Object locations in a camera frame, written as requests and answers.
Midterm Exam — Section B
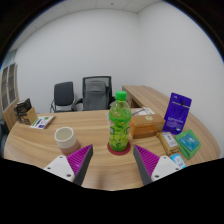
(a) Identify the wooden side desk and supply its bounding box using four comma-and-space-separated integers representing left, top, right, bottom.
121, 85, 171, 109

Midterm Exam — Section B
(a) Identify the white and pink mug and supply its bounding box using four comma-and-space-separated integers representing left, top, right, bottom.
53, 126, 82, 157

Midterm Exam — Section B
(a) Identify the white green purple leaflet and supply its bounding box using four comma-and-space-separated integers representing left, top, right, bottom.
29, 115, 55, 130

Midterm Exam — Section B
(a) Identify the black office chair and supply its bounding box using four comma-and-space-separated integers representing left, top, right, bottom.
49, 81, 78, 113

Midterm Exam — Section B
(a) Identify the black mesh chair, grey backrest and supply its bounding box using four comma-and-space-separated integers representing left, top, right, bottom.
74, 75, 116, 112

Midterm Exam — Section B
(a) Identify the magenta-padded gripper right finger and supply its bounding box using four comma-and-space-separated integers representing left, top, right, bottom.
132, 144, 181, 187

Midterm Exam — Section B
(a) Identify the purple hanging package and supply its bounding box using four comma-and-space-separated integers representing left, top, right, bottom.
162, 92, 193, 136

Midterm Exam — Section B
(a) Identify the green flat packet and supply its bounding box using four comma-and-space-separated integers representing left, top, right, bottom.
174, 129, 202, 160

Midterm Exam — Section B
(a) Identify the brown rectangular box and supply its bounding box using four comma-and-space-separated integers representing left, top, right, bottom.
129, 113, 166, 140

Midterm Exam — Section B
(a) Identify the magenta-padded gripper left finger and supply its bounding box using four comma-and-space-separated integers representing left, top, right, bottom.
43, 144, 95, 187

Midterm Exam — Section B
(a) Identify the green drink bottle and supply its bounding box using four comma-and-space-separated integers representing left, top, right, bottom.
108, 90, 133, 152

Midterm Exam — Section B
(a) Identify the tan cardboard box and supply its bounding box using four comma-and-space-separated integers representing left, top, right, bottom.
22, 106, 39, 126

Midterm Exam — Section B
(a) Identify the dark printed box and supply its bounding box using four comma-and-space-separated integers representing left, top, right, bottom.
13, 97, 33, 125

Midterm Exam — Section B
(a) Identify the flat round red coaster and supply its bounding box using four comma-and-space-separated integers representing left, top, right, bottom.
106, 141, 132, 157

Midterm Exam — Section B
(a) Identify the wooden shelf cabinet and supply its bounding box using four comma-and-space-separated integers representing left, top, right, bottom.
0, 63, 19, 131

